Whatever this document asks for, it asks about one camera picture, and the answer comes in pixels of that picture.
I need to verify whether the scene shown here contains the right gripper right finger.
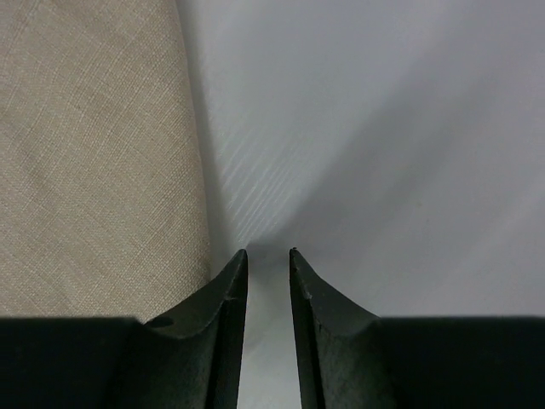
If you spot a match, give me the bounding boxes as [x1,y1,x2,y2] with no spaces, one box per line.
[290,250,544,408]

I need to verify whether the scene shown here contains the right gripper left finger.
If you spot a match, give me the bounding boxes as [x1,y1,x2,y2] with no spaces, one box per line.
[1,250,248,408]

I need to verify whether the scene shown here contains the beige cloth napkin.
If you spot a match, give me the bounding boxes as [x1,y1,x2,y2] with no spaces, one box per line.
[1,1,210,320]

